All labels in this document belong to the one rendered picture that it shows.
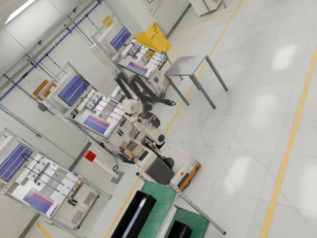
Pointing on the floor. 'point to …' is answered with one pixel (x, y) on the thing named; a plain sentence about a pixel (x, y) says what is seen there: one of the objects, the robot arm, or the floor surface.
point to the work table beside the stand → (185, 70)
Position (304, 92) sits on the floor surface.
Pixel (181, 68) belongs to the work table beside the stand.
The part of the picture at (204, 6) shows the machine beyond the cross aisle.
